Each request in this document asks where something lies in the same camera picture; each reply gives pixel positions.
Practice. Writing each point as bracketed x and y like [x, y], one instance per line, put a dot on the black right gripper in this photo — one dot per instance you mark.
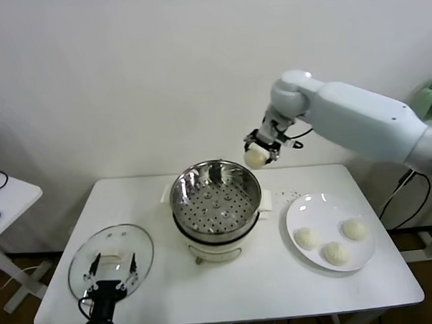
[269, 140]

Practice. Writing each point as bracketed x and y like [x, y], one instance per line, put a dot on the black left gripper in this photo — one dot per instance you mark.
[103, 299]

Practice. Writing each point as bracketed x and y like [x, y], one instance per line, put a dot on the white steamed baozi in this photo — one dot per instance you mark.
[256, 158]
[356, 229]
[307, 238]
[335, 253]

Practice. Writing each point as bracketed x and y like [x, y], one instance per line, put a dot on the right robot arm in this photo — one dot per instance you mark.
[361, 116]

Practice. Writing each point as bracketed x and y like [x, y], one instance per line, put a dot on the stainless steel steamer basket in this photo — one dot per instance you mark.
[179, 196]

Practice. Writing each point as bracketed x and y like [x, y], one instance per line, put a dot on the glass pot lid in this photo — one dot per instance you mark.
[129, 239]

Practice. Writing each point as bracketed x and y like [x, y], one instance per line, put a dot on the white round plate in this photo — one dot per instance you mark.
[304, 212]

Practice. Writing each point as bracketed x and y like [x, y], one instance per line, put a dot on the white electric cooking pot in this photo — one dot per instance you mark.
[212, 252]

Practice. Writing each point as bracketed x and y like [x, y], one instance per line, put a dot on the white side table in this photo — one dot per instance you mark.
[16, 192]

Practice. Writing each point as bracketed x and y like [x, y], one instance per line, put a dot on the green appliance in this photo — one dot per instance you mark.
[428, 100]

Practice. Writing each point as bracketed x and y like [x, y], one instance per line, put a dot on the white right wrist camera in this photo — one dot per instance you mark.
[271, 122]

